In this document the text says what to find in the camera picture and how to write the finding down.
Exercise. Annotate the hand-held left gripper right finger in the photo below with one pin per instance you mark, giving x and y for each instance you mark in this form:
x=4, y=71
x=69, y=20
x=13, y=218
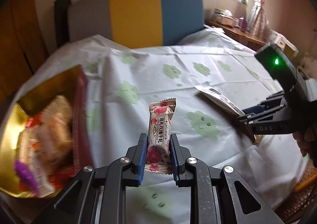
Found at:
x=174, y=162

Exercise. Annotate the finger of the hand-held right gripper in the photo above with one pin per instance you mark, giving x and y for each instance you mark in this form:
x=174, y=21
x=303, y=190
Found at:
x=260, y=116
x=255, y=108

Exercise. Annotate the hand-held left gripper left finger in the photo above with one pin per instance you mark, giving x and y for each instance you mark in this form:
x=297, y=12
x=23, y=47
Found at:
x=142, y=159

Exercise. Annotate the rose print candy packet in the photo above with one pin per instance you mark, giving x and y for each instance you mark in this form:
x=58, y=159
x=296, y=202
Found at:
x=158, y=129

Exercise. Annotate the long white gold packet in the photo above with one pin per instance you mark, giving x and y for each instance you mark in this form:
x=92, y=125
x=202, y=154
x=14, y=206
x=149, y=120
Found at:
x=218, y=97

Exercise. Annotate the clear brown pastry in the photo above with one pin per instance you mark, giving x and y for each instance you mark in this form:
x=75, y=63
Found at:
x=58, y=115

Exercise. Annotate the purple snack packet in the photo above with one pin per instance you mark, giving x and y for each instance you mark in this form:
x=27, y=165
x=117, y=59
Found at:
x=24, y=173

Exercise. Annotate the gold lined tin box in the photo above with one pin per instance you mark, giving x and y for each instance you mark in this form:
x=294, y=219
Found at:
x=44, y=90

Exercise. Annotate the person's right hand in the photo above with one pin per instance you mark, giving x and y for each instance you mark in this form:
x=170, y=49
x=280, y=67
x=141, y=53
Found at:
x=305, y=142

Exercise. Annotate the white cabinet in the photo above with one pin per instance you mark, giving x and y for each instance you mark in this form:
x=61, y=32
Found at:
x=292, y=51

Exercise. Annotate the white dotted cloth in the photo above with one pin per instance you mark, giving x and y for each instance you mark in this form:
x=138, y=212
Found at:
x=277, y=38

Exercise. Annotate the purple bottle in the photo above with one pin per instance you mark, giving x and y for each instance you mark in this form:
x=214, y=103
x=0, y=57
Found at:
x=242, y=24

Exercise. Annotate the woven rattan chair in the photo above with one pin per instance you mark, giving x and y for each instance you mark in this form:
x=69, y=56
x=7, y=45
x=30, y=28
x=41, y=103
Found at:
x=297, y=196

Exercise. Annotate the pink sheer curtain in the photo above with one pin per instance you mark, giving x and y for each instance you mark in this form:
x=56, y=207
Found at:
x=262, y=15

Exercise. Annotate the patterned tissue box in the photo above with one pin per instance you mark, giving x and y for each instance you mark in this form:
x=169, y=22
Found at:
x=225, y=20

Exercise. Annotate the small printed box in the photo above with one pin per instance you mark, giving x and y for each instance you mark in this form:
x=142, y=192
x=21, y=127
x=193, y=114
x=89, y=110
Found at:
x=218, y=11

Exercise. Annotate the grey yellow blue chair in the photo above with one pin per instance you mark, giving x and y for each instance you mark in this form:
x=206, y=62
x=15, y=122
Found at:
x=133, y=15

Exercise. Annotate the black rolled mat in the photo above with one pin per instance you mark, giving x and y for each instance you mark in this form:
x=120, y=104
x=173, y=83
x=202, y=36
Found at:
x=62, y=23

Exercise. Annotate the wooden wardrobe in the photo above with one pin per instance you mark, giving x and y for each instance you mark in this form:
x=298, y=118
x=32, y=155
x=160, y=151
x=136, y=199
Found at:
x=19, y=28

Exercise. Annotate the standing picture frame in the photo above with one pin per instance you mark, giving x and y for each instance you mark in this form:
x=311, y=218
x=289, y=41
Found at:
x=253, y=18

